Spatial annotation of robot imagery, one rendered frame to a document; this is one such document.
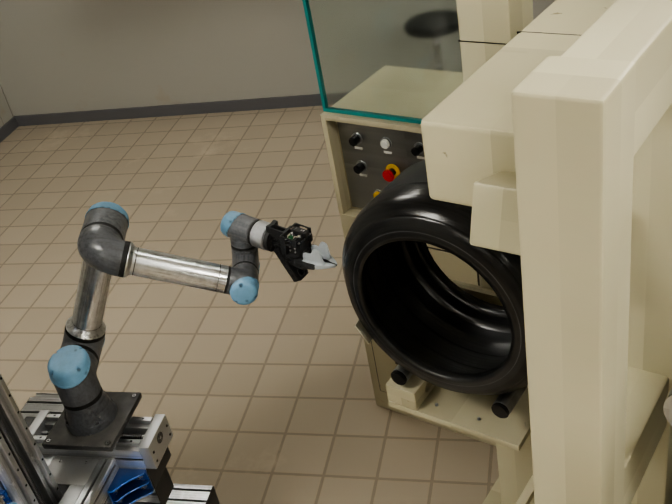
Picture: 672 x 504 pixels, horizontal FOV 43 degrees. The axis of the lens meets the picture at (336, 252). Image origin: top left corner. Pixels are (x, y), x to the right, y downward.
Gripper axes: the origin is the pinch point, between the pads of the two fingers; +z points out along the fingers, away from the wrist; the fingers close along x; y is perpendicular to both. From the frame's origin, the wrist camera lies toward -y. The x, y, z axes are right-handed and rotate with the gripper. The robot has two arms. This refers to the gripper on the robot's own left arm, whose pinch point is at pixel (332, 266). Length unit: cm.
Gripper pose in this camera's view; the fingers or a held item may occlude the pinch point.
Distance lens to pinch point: 222.1
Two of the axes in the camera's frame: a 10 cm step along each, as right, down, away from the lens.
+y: -0.6, -7.9, -6.1
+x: 5.5, -5.3, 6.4
